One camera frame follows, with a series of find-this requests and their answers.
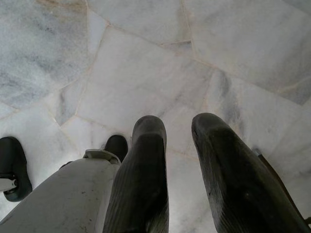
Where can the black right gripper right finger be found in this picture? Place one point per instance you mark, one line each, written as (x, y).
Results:
(238, 189)

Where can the grey robot right leg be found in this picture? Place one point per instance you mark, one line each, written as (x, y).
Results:
(60, 199)

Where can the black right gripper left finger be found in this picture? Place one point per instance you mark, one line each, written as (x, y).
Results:
(143, 174)

